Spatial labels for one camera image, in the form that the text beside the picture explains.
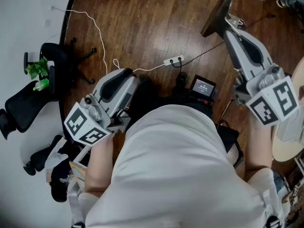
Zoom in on beige wooden table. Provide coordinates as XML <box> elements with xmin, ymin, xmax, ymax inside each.
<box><xmin>270</xmin><ymin>56</ymin><xmax>304</xmax><ymax>162</ymax></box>

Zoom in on person's right forearm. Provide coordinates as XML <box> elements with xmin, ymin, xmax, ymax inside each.
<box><xmin>244</xmin><ymin>110</ymin><xmax>274</xmax><ymax>173</ymax></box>

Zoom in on black screen device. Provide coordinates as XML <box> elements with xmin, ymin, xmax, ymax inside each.
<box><xmin>190</xmin><ymin>74</ymin><xmax>217</xmax><ymax>102</ymax></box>

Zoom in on person's left shoe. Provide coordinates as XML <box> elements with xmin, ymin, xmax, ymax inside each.
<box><xmin>139</xmin><ymin>74</ymin><xmax>152</xmax><ymax>85</ymax></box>

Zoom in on white plastic bag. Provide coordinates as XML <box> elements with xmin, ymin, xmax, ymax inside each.
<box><xmin>45</xmin><ymin>136</ymin><xmax>69</xmax><ymax>171</ymax></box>

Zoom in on person's black trousers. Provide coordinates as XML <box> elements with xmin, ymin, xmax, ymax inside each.
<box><xmin>128</xmin><ymin>76</ymin><xmax>213</xmax><ymax>118</ymax></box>

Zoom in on person's right shoe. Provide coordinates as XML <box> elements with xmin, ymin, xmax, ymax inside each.
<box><xmin>177</xmin><ymin>71</ymin><xmax>190</xmax><ymax>85</ymax></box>

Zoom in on black metal frame chair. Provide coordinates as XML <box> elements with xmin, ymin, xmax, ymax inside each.
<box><xmin>217</xmin><ymin>98</ymin><xmax>244</xmax><ymax>170</ymax></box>

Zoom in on white charger cable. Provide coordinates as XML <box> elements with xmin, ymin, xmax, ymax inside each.
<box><xmin>48</xmin><ymin>6</ymin><xmax>166</xmax><ymax>75</ymax></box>

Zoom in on dark garment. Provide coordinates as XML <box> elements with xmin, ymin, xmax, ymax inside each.
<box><xmin>48</xmin><ymin>158</ymin><xmax>79</xmax><ymax>203</ymax></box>

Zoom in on dark wooden board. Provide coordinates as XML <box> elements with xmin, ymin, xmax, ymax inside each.
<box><xmin>200</xmin><ymin>0</ymin><xmax>235</xmax><ymax>38</ymax></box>

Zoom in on person's shoe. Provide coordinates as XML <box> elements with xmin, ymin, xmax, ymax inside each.
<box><xmin>177</xmin><ymin>71</ymin><xmax>190</xmax><ymax>85</ymax></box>
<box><xmin>139</xmin><ymin>74</ymin><xmax>152</xmax><ymax>85</ymax></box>

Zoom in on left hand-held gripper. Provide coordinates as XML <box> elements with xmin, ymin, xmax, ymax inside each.
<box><xmin>63</xmin><ymin>67</ymin><xmax>140</xmax><ymax>147</ymax></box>

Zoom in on white power strip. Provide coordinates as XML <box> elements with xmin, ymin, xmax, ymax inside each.
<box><xmin>163</xmin><ymin>55</ymin><xmax>185</xmax><ymax>66</ymax></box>

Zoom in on thin black cable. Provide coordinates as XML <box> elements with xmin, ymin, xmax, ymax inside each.
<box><xmin>170</xmin><ymin>41</ymin><xmax>225</xmax><ymax>68</ymax></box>

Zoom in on person's left forearm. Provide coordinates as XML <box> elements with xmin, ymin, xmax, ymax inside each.
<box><xmin>84</xmin><ymin>133</ymin><xmax>117</xmax><ymax>198</ymax></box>

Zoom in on gray shoulder strap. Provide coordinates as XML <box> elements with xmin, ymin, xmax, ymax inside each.
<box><xmin>262</xmin><ymin>189</ymin><xmax>285</xmax><ymax>228</ymax></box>
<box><xmin>67</xmin><ymin>186</ymin><xmax>86</xmax><ymax>228</ymax></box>

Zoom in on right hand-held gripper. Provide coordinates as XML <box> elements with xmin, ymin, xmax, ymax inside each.
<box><xmin>222</xmin><ymin>0</ymin><xmax>300</xmax><ymax>129</ymax></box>

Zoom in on green leafy plant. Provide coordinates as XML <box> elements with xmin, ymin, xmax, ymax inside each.
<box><xmin>25</xmin><ymin>57</ymin><xmax>50</xmax><ymax>81</ymax></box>

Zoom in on person's white shirt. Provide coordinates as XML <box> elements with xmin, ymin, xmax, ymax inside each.
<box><xmin>78</xmin><ymin>104</ymin><xmax>285</xmax><ymax>228</ymax></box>

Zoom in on green plastic bottle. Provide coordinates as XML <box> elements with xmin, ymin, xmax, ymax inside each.
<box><xmin>32</xmin><ymin>78</ymin><xmax>50</xmax><ymax>92</ymax></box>

